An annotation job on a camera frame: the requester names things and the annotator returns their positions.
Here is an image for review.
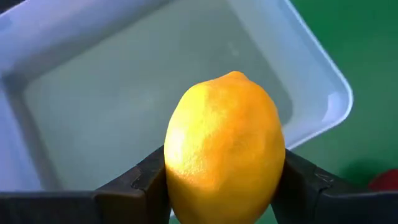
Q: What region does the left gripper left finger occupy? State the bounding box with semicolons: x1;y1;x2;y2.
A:
0;145;171;224

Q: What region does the yellow lemon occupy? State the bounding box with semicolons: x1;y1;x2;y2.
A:
164;70;286;224

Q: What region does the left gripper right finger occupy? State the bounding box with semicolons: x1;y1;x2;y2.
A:
271;149;398;224

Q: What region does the pale blue plastic bin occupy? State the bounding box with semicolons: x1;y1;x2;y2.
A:
0;0;354;218

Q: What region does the red apple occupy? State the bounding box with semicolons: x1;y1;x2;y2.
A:
368;169;398;192

